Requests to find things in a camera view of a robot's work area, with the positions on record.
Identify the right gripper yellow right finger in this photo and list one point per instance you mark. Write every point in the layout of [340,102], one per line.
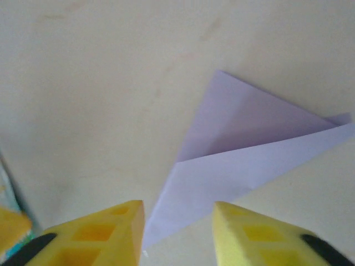
[263,243]

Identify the blue white snack packet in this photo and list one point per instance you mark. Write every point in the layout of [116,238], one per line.
[7,249]

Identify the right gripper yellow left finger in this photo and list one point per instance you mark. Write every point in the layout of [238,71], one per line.
[97,241]

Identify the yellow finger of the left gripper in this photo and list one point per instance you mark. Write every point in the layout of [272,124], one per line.
[12,223]

